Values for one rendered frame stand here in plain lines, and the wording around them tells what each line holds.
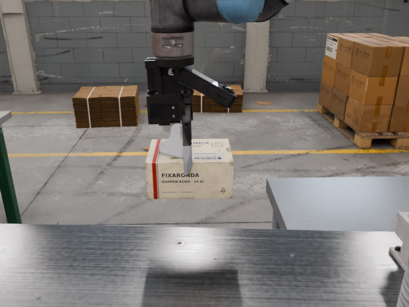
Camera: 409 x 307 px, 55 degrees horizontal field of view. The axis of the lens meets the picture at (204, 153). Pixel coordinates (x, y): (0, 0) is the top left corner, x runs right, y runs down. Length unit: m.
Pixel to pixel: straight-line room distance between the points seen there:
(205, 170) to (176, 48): 0.22
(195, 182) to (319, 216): 0.35
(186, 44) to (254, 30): 4.89
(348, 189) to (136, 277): 0.61
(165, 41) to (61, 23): 5.15
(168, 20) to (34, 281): 0.51
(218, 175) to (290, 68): 5.11
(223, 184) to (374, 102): 3.08
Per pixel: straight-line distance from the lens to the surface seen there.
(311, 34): 5.80
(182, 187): 0.73
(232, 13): 0.62
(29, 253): 0.88
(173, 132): 0.71
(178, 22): 0.68
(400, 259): 0.86
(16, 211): 2.26
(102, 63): 5.75
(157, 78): 0.71
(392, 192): 1.14
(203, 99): 4.59
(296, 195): 1.04
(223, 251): 0.81
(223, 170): 0.72
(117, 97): 4.16
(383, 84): 3.73
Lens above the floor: 1.31
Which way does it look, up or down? 22 degrees down
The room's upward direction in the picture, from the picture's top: straight up
